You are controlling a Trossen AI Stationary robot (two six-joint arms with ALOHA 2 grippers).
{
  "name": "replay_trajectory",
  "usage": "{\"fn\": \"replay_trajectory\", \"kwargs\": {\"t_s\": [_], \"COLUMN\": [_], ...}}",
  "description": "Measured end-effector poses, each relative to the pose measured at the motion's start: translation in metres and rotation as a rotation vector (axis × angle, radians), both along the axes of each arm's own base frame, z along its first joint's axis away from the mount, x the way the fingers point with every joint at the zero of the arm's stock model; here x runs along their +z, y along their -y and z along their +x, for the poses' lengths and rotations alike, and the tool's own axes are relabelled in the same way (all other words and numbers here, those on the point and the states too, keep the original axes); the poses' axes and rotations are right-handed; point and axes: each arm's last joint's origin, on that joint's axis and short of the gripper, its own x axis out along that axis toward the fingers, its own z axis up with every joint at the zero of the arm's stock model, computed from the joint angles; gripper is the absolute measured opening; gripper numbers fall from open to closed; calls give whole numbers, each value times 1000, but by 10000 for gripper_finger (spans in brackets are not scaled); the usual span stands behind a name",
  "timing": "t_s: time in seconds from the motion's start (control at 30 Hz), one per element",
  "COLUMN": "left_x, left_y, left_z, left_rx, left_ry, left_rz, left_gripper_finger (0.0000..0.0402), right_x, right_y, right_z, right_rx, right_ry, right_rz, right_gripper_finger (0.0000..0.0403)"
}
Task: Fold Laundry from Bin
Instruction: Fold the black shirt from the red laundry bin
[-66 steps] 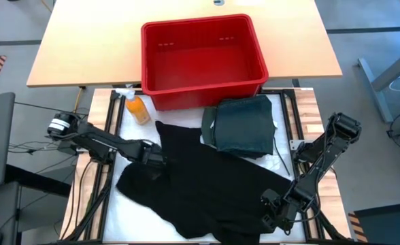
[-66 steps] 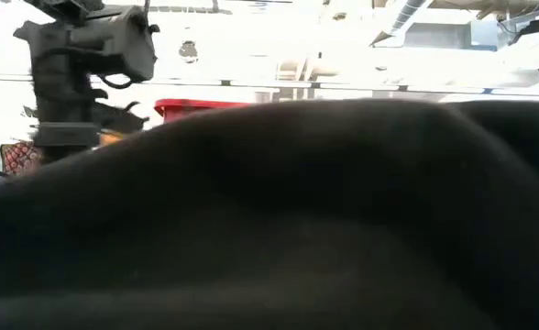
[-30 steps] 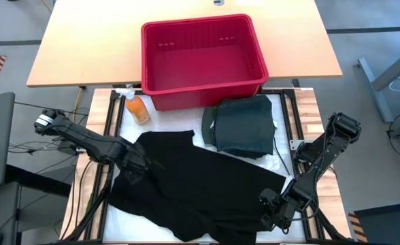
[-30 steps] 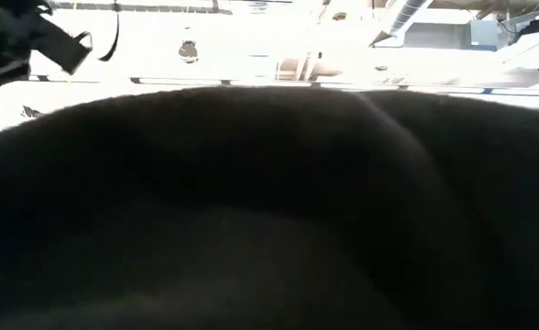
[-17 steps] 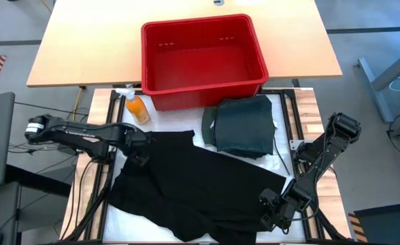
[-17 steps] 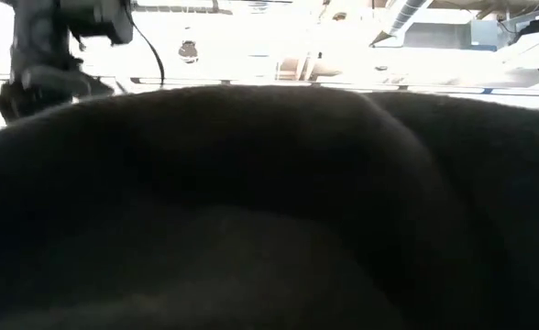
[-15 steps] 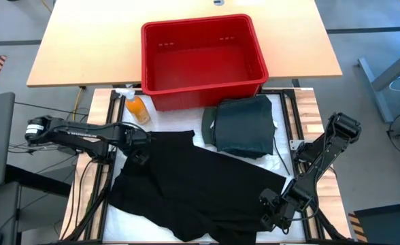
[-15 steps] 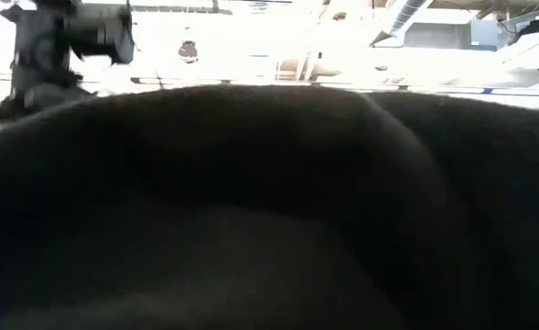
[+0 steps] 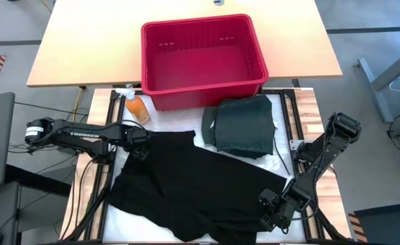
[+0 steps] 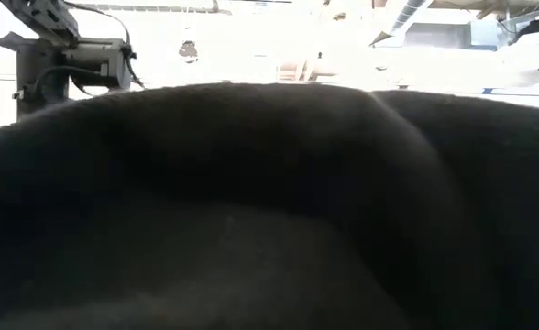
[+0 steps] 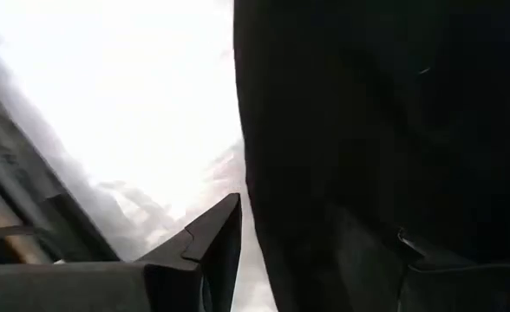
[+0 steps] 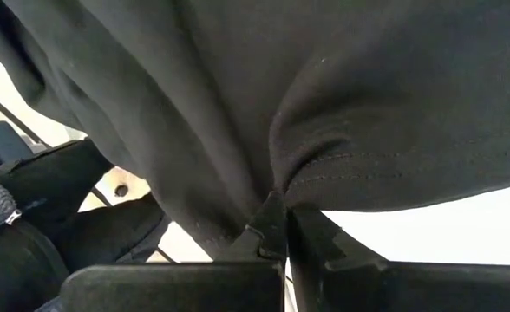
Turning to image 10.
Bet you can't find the black ceiling-mounted device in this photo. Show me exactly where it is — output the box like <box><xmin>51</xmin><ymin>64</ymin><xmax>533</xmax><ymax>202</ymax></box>
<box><xmin>178</xmin><ymin>39</ymin><xmax>200</xmax><ymax>64</ymax></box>

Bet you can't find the black garment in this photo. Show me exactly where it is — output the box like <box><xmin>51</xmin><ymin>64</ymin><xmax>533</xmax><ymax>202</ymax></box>
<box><xmin>0</xmin><ymin>82</ymin><xmax>539</xmax><ymax>330</ymax></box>

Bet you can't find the silver ceiling duct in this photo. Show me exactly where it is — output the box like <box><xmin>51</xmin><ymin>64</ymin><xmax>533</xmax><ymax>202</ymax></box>
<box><xmin>368</xmin><ymin>0</ymin><xmax>435</xmax><ymax>47</ymax></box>

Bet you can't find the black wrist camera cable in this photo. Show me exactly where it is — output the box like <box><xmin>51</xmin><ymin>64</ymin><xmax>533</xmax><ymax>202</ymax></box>
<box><xmin>62</xmin><ymin>0</ymin><xmax>145</xmax><ymax>89</ymax></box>

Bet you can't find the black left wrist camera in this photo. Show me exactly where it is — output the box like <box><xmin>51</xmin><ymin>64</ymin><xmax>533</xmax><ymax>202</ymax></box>
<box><xmin>62</xmin><ymin>38</ymin><xmax>134</xmax><ymax>92</ymax></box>

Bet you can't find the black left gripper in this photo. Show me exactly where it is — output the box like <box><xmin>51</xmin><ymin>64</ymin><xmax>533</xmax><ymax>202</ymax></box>
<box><xmin>0</xmin><ymin>31</ymin><xmax>72</xmax><ymax>123</ymax></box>

